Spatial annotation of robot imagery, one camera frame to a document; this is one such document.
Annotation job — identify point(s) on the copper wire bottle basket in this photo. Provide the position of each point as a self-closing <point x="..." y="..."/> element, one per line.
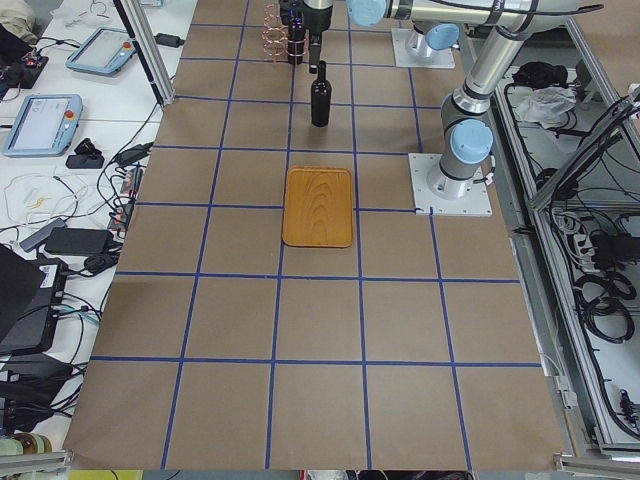
<point x="274" y="33"/>

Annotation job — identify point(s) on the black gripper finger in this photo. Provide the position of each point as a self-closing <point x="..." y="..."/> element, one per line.
<point x="314" y="48"/>

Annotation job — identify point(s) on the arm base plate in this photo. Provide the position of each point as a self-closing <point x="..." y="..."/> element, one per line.
<point x="411" y="50"/>
<point x="436" y="194"/>

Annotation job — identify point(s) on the white crumpled cloth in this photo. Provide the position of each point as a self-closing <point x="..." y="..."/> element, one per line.
<point x="548" y="107"/>

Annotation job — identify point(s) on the blue teach pendant far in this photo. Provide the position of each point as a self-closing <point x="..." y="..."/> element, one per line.
<point x="103" y="53"/>

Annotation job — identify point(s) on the blue teach pendant near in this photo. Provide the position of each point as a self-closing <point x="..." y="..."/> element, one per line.
<point x="45" y="126"/>

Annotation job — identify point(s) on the dark wine bottle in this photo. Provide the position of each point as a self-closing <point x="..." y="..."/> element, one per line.
<point x="295" y="33"/>
<point x="321" y="92"/>

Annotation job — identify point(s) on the black power adapter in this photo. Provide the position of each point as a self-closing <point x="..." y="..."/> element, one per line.
<point x="77" y="241"/>

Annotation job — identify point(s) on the wooden tray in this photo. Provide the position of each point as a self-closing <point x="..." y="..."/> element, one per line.
<point x="318" y="207"/>

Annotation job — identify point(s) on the aluminium frame post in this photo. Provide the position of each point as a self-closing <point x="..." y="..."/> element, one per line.
<point x="138" y="28"/>

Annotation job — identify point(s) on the blue teach pendant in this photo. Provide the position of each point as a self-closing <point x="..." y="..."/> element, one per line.
<point x="45" y="126"/>
<point x="103" y="53"/>

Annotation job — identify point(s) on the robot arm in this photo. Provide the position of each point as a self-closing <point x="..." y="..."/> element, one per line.
<point x="512" y="23"/>

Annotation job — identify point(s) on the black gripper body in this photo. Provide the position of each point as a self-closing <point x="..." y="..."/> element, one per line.
<point x="317" y="22"/>

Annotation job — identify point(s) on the black laptop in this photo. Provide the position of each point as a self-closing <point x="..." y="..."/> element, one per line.
<point x="31" y="290"/>

